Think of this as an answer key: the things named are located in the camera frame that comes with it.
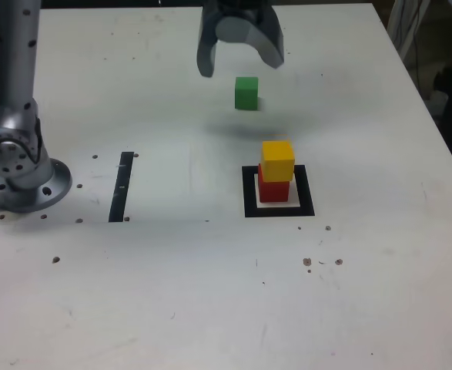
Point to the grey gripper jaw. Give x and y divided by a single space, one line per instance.
266 38
207 46

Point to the green cube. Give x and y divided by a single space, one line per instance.
246 93

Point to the yellow cube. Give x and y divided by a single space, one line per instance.
277 160

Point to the red cube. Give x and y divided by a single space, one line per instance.
273 191

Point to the black tape square outline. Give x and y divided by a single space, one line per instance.
248 200

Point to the black tape strip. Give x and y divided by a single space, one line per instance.
121 185

